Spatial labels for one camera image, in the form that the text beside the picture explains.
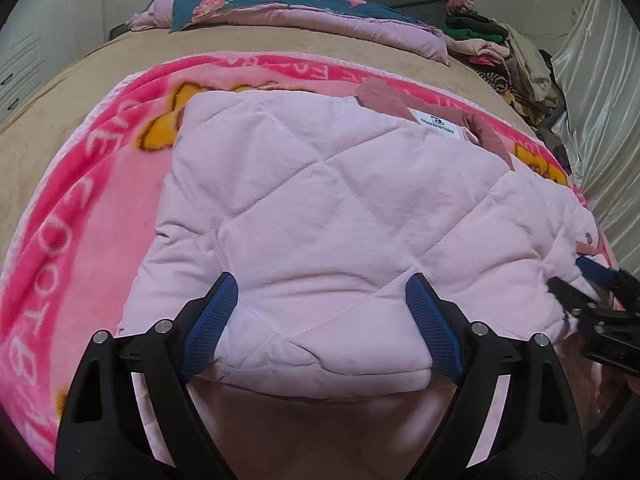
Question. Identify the pink printed blanket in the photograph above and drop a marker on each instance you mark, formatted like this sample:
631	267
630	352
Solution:
75	210

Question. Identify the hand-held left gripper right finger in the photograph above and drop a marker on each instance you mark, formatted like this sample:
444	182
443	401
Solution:
435	325

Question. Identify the white wardrobe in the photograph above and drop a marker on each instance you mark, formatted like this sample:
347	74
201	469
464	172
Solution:
40	35

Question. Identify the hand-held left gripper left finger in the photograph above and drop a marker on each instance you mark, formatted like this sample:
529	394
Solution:
207	325

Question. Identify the folded floral quilt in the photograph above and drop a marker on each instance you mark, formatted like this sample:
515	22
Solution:
280	2

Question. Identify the white satin curtain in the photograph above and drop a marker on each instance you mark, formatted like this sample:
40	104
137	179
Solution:
600	85

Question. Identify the pile of clothes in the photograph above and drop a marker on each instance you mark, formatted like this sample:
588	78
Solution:
500	60

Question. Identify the pink quilted jacket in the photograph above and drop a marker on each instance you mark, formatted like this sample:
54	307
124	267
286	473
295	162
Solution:
325	210

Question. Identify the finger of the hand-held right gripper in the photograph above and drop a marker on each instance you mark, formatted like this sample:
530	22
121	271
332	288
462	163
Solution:
570	295
597	270

